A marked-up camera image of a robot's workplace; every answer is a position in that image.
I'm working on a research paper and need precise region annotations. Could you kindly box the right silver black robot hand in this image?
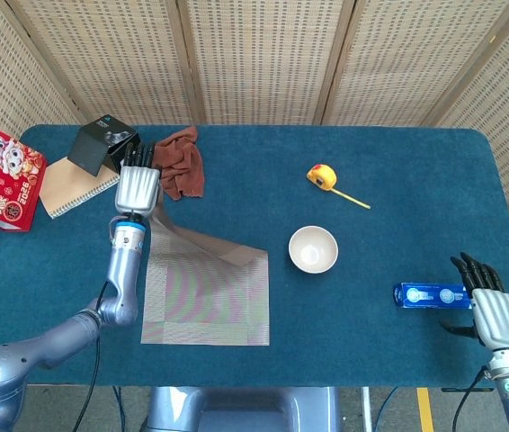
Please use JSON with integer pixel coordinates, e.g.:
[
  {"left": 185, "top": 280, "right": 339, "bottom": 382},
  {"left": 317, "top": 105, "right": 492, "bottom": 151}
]
[{"left": 438, "top": 251, "right": 509, "bottom": 351}]

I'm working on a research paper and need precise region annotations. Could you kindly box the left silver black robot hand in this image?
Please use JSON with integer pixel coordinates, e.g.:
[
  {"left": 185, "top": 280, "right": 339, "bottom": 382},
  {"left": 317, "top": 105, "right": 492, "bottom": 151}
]
[{"left": 114, "top": 140, "right": 164, "bottom": 217}]

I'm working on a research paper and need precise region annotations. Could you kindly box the grey woven placemat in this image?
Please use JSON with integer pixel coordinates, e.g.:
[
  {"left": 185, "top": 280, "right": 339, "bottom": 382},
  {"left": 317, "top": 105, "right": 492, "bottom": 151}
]
[{"left": 139, "top": 191, "right": 271, "bottom": 347}]

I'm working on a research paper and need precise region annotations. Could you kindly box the cream round bowl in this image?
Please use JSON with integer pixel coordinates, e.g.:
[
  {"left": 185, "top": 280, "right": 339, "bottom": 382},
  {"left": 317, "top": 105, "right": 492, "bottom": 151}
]
[{"left": 288, "top": 225, "right": 340, "bottom": 275}]

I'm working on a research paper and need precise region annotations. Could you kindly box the brown crumpled cloth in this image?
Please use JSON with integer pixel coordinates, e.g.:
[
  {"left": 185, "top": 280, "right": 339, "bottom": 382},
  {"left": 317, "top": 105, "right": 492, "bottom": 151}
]
[{"left": 153, "top": 125, "right": 205, "bottom": 202}]

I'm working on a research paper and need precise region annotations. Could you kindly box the black open cardboard box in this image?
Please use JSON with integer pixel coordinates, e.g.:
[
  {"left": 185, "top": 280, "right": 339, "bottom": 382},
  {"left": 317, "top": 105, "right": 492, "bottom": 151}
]
[{"left": 67, "top": 113, "right": 143, "bottom": 177}]

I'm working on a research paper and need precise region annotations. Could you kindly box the tan spiral notebook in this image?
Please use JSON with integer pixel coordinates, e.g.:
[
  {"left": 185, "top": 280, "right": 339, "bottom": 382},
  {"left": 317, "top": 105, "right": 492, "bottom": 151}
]
[{"left": 38, "top": 156, "right": 124, "bottom": 221}]

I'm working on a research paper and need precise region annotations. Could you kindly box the blue toothpaste box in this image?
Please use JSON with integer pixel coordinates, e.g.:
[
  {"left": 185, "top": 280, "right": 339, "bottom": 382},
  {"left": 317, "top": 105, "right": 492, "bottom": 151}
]
[{"left": 392, "top": 282, "right": 476, "bottom": 310}]

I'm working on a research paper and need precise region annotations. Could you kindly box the red desk calendar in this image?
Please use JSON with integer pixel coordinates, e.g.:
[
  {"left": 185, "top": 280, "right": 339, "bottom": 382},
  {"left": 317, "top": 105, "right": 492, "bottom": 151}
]
[{"left": 0, "top": 126, "right": 49, "bottom": 233}]

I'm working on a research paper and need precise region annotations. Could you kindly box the blue felt table cover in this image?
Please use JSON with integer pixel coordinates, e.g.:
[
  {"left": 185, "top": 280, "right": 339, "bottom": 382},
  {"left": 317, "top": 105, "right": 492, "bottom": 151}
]
[{"left": 0, "top": 124, "right": 509, "bottom": 388}]

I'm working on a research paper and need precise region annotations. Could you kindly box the woven bamboo folding screen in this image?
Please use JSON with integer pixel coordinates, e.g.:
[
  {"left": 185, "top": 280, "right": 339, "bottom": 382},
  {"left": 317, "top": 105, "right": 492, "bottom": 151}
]
[{"left": 0, "top": 0, "right": 509, "bottom": 217}]

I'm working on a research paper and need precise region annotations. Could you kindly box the yellow tape measure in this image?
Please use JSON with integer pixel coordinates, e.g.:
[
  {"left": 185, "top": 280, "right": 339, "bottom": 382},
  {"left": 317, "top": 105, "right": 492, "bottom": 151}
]
[{"left": 306, "top": 164, "right": 371, "bottom": 211}]

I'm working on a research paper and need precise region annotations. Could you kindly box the blue-grey robot torso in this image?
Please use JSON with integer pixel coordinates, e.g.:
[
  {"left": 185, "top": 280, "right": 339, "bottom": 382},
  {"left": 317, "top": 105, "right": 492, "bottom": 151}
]
[{"left": 139, "top": 385, "right": 342, "bottom": 432}]

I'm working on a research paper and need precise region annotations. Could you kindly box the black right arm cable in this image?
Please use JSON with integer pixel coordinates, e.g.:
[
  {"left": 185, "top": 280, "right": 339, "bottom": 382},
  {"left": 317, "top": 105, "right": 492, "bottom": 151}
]
[{"left": 451, "top": 366, "right": 489, "bottom": 432}]

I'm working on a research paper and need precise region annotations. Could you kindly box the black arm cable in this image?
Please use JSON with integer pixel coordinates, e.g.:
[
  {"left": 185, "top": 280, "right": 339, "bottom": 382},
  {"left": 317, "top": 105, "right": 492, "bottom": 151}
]
[
  {"left": 451, "top": 366, "right": 489, "bottom": 432},
  {"left": 72, "top": 281, "right": 114, "bottom": 432}
]

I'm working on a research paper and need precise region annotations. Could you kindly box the blue floor cable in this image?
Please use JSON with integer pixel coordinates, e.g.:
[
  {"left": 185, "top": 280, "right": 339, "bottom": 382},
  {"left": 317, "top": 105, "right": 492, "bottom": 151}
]
[
  {"left": 372, "top": 386, "right": 399, "bottom": 432},
  {"left": 111, "top": 386, "right": 128, "bottom": 432}
]

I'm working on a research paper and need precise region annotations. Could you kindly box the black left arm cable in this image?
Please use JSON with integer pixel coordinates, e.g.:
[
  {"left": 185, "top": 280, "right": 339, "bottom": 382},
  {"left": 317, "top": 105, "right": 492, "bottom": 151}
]
[{"left": 72, "top": 281, "right": 114, "bottom": 432}]

